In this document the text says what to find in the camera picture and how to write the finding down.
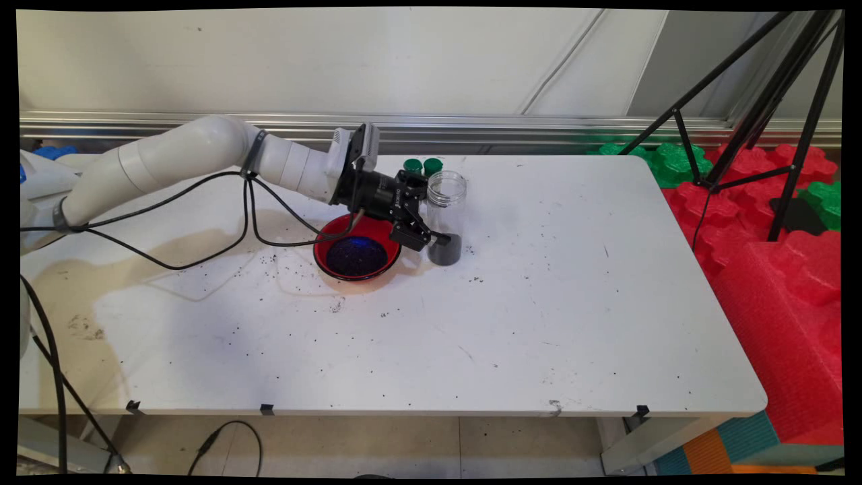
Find black foam piece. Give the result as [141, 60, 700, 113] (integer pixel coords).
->
[770, 197, 829, 236]

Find large green foam block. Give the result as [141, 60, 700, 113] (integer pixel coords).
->
[589, 141, 713, 189]

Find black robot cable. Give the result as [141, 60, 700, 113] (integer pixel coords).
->
[20, 168, 368, 271]

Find black seeds pile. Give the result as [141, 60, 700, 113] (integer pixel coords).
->
[325, 236, 389, 278]

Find black floor cable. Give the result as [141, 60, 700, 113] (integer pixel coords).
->
[187, 421, 263, 476]

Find black tripod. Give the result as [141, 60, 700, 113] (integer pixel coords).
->
[618, 10, 844, 243]

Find aluminium wall rail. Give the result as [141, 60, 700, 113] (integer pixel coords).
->
[20, 110, 842, 149]

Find grey slanted table leg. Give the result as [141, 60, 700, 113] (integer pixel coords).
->
[19, 416, 112, 472]

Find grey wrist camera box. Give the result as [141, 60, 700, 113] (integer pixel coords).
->
[330, 123, 380, 176]

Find white table leg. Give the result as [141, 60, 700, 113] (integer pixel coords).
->
[599, 414, 731, 476]

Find small green foam block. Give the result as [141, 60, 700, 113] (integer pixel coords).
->
[798, 181, 842, 232]

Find clear plastic jar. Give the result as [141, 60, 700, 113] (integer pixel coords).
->
[426, 170, 467, 266]

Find red foam blocks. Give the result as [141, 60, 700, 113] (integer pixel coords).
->
[660, 143, 844, 445]

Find white wall cable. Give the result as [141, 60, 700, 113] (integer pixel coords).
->
[522, 9, 607, 115]

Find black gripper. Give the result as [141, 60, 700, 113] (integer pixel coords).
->
[331, 167, 453, 253]

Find red bowl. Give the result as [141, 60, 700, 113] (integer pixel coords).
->
[313, 213, 403, 282]

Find blue orange foam mat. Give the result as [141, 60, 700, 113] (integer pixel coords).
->
[653, 411, 844, 476]

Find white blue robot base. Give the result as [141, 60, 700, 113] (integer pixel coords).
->
[20, 145, 88, 203]

